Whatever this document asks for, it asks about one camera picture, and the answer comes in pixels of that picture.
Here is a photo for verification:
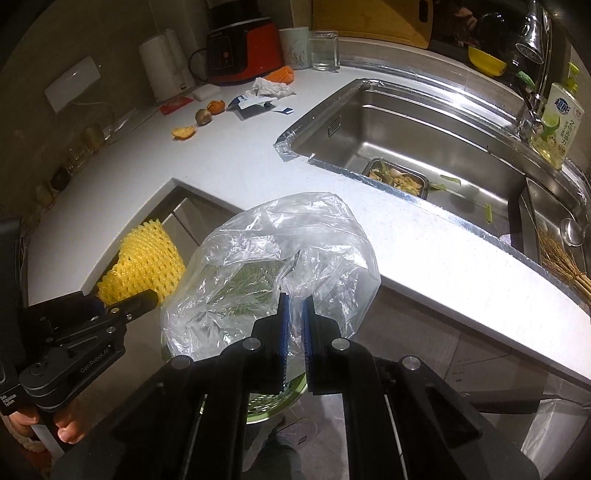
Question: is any orange peel cup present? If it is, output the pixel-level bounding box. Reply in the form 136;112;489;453
206;100;226;115

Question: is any white ceramic cup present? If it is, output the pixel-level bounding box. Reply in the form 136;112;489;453
279;27;310;70

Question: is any orange peel slice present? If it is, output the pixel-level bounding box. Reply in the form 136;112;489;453
171;125;197;141

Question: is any blue white torn packet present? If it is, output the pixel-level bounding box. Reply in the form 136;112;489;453
226;94;274;120

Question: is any clear glass pitcher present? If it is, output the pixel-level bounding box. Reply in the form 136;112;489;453
308;31;339;72

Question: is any clear plastic bag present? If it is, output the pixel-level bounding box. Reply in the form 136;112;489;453
160;192;381;360

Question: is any wooden cutting board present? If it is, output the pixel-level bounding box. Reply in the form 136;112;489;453
311;0;434;49

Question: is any crumpled white tissue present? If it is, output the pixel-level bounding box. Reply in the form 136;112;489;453
250;78;296;99

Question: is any yellow bowl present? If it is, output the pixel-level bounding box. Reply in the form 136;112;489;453
468;45;507;78

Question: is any red snack wrapper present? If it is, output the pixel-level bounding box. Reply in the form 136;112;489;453
159;96;192;115

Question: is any yellow foam fruit net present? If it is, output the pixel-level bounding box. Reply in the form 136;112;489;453
97;220;186;306

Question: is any white sponge block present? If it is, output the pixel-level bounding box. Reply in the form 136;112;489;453
191;83;221;102

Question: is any white wall socket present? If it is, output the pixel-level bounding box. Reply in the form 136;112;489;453
44;56;100;113

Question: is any white electric kettle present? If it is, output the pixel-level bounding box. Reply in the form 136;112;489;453
138;29;195;103

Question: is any green plastic trash basket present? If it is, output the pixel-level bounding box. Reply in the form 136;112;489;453
246;373;308;425

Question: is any green dish soap bottle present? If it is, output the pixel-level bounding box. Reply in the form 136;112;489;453
530;62;585;170

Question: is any black blender power cable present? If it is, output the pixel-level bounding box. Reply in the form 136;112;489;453
187;45;209;84

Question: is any straw pot brush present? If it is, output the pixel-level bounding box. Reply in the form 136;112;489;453
537;232;591;304

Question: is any metal food container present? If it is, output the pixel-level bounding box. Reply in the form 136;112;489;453
363;158;429;199

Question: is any stainless steel sink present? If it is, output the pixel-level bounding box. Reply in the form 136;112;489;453
274;79;590;285

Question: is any white kettle power cable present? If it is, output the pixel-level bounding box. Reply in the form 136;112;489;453
103;108;160;144

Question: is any orange foam fruit net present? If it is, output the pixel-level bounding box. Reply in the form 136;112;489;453
264;66;294;85

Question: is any person left hand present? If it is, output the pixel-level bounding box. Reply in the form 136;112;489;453
7;400;87;445

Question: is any small blue packet scrap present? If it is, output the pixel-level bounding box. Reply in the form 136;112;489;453
273;107;294;115

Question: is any brown taro root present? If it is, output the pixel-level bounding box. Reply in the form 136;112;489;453
195;108;212;126

